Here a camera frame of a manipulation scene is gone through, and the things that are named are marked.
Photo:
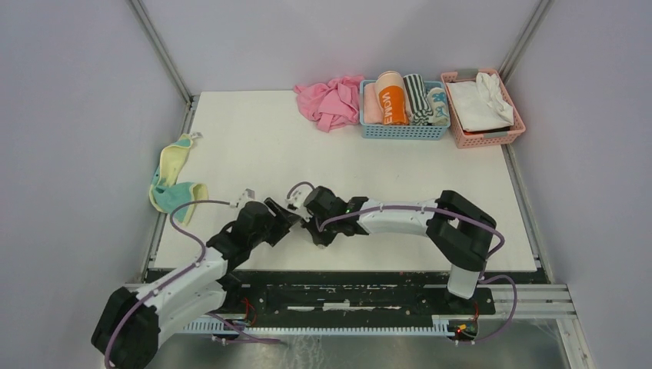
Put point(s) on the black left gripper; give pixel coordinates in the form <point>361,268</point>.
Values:
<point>281,221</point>

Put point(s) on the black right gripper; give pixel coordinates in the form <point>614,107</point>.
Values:
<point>326,240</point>

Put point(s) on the pale yellow teal towel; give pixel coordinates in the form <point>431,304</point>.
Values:
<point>165,192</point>

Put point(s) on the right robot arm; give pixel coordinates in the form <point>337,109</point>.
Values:
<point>459,229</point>

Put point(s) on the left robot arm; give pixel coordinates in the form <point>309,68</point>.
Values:
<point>135,324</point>

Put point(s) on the blue plastic basket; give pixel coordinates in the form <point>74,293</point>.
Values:
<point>408,132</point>

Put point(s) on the pale pink rolled towel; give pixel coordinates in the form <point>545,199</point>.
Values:
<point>372,113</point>

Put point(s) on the crumpled pink towel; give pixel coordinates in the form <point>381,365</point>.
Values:
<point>330,105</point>

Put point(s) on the black white striped rolled towel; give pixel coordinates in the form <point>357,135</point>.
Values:
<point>421,110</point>

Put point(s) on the orange rolled towel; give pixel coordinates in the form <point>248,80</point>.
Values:
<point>390,94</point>

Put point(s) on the white teal rolled towel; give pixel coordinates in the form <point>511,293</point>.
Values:
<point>438,102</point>

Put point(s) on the pink plastic basket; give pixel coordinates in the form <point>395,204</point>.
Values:
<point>464,139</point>

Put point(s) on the white folded cloth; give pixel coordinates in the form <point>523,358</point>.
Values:
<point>480,105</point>

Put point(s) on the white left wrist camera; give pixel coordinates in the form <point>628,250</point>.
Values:
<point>246,196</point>

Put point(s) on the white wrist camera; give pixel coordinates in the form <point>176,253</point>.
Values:
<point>296,200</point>
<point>246,196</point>

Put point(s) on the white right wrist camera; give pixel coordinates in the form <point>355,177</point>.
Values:
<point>296,200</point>

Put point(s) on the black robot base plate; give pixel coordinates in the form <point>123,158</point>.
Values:
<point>324,299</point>

